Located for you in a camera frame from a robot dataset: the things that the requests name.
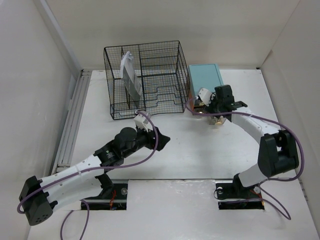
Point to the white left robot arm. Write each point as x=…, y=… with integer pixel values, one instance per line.
x=41, y=197

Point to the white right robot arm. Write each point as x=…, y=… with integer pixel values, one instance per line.
x=277, y=148

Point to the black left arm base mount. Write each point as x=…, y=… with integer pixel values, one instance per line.
x=111, y=196

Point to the black wire mesh desk organizer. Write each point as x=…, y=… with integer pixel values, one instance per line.
x=163, y=72

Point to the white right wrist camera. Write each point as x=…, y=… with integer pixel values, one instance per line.
x=205, y=96

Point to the aluminium rail frame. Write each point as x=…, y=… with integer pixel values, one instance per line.
x=66, y=143

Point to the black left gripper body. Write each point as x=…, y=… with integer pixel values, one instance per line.
x=143, y=138

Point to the blue orange drawer box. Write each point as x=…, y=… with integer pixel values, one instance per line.
x=206, y=76

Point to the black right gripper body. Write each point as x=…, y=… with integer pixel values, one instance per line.
x=215, y=104

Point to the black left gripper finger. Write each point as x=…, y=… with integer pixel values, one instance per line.
x=161, y=138
x=160, y=145

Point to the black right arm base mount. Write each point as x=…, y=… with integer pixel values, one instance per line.
x=245, y=199

